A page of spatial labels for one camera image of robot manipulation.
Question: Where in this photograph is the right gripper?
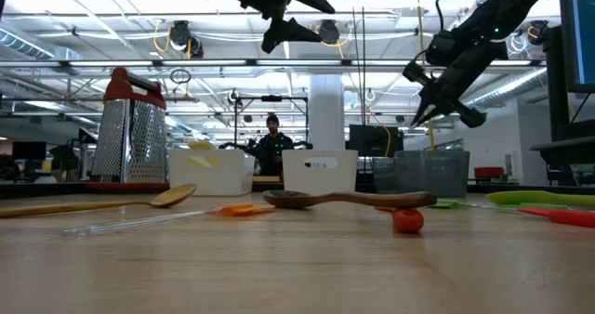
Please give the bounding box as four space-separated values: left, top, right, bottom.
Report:
402 29 509 129

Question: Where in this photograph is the green spatula clear handle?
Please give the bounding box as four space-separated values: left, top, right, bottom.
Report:
429 199 569 212

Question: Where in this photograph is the red silicone spoon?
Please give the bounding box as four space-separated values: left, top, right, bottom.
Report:
375 206 426 235

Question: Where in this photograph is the green silicone spoon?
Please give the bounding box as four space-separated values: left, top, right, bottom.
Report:
484 190 595 208

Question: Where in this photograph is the dark wooden spoon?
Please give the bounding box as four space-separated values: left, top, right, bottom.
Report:
262 190 438 211

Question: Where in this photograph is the red spatula clear handle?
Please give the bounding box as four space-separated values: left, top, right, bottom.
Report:
517 206 595 229

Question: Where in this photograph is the orange spatula clear handle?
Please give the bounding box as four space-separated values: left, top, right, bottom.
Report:
61 203 277 239

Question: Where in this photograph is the black background monitor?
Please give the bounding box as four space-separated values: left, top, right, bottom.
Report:
348 124 405 171

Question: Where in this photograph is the grey plastic bin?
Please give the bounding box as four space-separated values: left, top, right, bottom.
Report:
370 150 470 198

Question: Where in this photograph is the red background object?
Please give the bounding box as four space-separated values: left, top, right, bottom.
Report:
473 166 506 181

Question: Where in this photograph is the white pillar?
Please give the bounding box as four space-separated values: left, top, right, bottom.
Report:
308 74 346 151

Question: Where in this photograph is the white plastic bin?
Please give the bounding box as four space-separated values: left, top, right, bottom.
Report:
282 150 359 196
166 148 257 198

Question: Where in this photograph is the person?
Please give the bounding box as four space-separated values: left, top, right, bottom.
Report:
253 113 297 177

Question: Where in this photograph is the black desk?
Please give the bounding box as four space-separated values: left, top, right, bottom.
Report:
529 135 595 188

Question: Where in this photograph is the black ceiling cable reel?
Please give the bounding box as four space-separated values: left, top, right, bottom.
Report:
317 20 341 46
168 20 205 59

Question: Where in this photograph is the black background stand frame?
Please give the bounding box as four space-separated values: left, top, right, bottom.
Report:
232 95 310 150

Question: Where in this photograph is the steel box grater red handle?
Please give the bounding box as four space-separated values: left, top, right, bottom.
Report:
86 66 170 194

